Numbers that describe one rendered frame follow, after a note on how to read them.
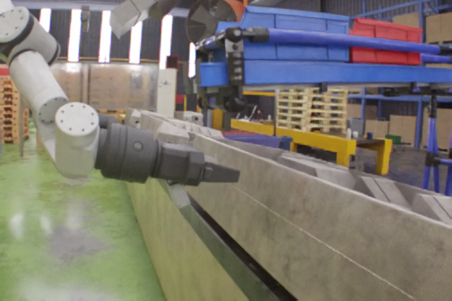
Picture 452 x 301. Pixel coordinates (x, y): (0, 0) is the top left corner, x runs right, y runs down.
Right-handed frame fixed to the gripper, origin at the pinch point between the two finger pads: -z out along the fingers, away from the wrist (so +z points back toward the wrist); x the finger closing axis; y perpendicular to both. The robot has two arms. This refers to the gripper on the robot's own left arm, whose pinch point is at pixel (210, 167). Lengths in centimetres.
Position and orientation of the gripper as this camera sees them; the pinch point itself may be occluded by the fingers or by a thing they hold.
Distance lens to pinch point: 57.1
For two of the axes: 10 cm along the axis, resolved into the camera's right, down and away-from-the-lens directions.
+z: -9.1, -1.8, -3.8
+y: -2.0, 9.8, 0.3
